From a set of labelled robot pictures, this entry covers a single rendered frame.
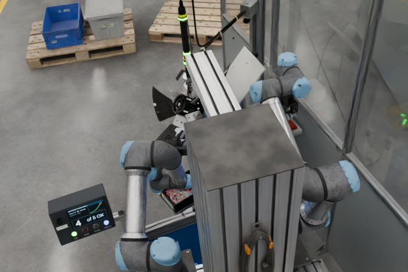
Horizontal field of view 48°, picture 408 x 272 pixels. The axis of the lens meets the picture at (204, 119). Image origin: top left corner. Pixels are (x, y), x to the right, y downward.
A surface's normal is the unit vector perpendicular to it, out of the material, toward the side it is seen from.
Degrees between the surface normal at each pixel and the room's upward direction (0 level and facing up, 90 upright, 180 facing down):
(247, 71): 50
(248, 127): 0
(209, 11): 1
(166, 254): 7
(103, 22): 95
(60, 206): 15
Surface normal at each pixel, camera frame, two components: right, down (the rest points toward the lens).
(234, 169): -0.07, -0.74
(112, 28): 0.18, 0.72
